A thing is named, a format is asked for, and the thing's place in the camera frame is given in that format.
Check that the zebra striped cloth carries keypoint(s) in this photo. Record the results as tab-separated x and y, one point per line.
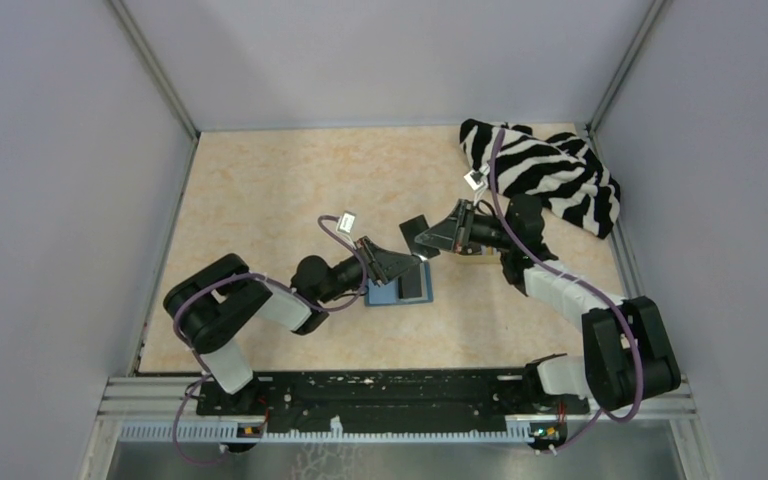
560	169

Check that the dark card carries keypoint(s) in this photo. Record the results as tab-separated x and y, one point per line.
410	287

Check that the blue leather card holder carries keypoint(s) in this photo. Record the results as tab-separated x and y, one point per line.
386	295

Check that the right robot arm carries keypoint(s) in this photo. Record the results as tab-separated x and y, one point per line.
627	355

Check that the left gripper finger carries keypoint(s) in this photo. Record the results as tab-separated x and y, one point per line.
387	259
388	274

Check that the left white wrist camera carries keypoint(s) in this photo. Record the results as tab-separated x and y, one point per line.
345	222

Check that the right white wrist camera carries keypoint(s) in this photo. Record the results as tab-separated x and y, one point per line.
477	180

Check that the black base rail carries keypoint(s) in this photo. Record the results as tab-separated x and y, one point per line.
389	401

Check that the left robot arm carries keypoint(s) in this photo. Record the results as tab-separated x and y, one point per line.
209	308

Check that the white slotted cable duct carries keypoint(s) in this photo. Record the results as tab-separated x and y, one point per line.
232	432

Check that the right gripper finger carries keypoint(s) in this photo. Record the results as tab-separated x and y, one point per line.
441	242
452	221

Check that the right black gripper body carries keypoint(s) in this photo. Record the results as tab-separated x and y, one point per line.
479	231

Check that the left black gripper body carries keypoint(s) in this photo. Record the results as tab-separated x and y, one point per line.
370	268

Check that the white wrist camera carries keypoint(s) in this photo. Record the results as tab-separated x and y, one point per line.
477	180
345	222

